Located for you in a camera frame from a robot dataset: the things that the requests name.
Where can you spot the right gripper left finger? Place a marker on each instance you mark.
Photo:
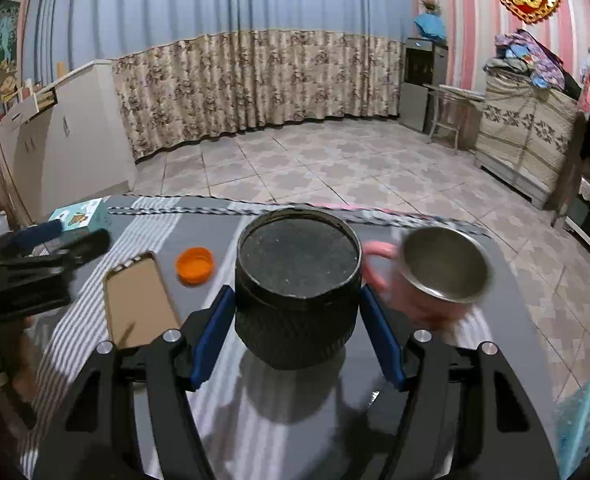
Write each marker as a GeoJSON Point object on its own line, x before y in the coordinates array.
{"type": "Point", "coordinates": [125, 403]}

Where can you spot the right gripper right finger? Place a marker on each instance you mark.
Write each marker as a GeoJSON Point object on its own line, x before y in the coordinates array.
{"type": "Point", "coordinates": [462, 413]}

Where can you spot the black woven cup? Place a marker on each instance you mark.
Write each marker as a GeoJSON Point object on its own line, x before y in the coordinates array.
{"type": "Point", "coordinates": [297, 281]}

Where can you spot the teal tissue box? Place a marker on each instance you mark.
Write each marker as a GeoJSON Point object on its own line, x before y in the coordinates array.
{"type": "Point", "coordinates": [87, 216]}

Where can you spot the brown rectangular tray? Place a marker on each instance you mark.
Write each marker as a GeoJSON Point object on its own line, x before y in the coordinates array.
{"type": "Point", "coordinates": [137, 304]}

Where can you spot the teal plastic laundry basket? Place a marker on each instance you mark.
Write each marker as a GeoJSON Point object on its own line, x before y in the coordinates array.
{"type": "Point", "coordinates": [573, 433]}

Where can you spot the white low cabinet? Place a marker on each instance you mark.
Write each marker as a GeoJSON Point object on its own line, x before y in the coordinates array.
{"type": "Point", "coordinates": [67, 142]}

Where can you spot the pink metal mug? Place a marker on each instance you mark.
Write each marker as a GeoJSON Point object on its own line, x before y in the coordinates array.
{"type": "Point", "coordinates": [433, 275]}

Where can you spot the orange plastic lid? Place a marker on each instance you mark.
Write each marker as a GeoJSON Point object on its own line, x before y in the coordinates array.
{"type": "Point", "coordinates": [194, 266]}

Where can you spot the blue floral curtain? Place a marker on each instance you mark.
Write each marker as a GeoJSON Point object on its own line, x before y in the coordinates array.
{"type": "Point", "coordinates": [188, 70]}

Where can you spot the cloth covered cabinet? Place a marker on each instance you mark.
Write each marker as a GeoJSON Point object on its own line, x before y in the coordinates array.
{"type": "Point", "coordinates": [524, 134]}

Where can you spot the small folding table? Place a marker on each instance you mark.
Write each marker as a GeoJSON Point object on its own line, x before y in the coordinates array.
{"type": "Point", "coordinates": [450, 105]}

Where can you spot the grey water dispenser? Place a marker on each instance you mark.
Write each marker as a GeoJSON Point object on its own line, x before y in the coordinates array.
{"type": "Point", "coordinates": [424, 65]}

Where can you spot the pile of folded clothes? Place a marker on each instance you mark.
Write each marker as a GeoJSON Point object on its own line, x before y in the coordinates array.
{"type": "Point", "coordinates": [521, 54]}

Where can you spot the blue bag on dispenser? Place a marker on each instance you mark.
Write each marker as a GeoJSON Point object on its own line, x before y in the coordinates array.
{"type": "Point", "coordinates": [431, 27]}

